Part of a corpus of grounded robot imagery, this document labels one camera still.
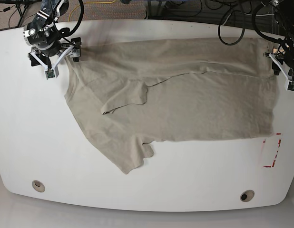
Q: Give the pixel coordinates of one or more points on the table grommet hole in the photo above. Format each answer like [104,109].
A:
[38,186]
[247,196]

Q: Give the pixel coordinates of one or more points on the red tape marking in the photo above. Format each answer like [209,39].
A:
[270,150]

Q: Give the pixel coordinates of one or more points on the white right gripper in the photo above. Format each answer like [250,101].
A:
[50,59]

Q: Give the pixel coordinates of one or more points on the right table grommet hole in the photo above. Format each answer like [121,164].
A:
[247,196]

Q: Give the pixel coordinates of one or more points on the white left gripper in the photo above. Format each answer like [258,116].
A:
[277,68]

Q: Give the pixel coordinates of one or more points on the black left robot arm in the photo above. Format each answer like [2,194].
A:
[282,56]

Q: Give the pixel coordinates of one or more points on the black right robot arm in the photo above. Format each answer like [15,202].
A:
[50,45]

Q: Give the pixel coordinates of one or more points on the beige t-shirt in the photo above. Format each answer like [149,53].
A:
[126,95]

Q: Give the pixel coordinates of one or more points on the left table grommet hole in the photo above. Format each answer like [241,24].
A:
[38,186]

